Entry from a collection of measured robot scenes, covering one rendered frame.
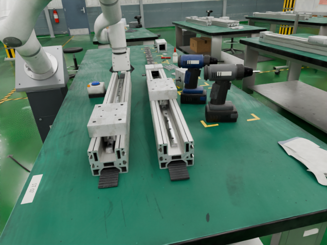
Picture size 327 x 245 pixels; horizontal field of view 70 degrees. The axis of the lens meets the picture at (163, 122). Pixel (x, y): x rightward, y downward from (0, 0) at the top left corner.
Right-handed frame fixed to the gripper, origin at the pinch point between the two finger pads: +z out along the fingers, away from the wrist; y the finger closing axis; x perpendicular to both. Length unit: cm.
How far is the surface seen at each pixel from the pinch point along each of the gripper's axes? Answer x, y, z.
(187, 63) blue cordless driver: 39, -31, -15
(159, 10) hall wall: -1116, -123, -2
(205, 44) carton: -359, -148, 43
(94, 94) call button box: 21.0, 13.8, 0.9
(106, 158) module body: 84, 1, -1
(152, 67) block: 4.7, -17.8, -6.4
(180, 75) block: 16.4, -31.9, -4.2
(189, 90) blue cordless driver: 39, -32, -3
